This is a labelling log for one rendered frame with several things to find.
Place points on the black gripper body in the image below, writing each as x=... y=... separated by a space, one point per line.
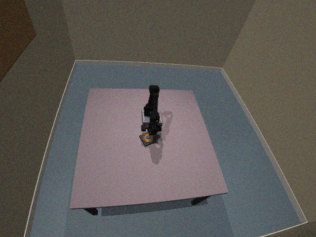
x=144 y=127

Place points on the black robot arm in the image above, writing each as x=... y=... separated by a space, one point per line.
x=152 y=106

